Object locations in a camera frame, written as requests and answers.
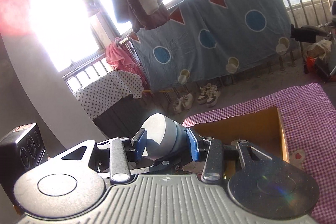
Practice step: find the white sneaker pair near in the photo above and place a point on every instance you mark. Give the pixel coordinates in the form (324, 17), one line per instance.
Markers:
(183, 103)

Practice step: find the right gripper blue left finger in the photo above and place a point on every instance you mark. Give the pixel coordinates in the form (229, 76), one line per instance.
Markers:
(123, 150)

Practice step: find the purple checkered tablecloth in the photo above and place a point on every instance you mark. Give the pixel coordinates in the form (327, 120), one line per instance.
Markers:
(309, 124)

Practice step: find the blue patterned blanket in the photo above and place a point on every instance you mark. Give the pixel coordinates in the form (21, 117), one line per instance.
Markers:
(206, 39)

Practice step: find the pink hanging garment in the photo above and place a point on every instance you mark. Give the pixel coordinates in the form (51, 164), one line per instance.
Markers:
(120, 58)

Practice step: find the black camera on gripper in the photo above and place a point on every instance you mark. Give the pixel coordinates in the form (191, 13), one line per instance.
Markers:
(21, 150)

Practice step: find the dark cabinet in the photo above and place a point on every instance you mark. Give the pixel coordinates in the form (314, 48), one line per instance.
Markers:
(125, 117)

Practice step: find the polka dot cloth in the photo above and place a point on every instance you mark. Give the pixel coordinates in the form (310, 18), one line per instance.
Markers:
(105, 92)

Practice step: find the wheelchair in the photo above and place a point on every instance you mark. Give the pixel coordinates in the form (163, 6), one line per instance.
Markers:
(319, 55)

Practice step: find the white green sneaker pair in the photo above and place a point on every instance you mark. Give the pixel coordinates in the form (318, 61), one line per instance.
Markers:
(208, 95)

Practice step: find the white pill bottle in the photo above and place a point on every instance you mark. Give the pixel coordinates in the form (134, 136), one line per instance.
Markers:
(164, 136)

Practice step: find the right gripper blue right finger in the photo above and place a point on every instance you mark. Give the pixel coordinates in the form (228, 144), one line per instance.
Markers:
(210, 151)

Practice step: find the brown cardboard box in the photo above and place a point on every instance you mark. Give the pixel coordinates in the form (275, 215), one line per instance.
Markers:
(263, 128)

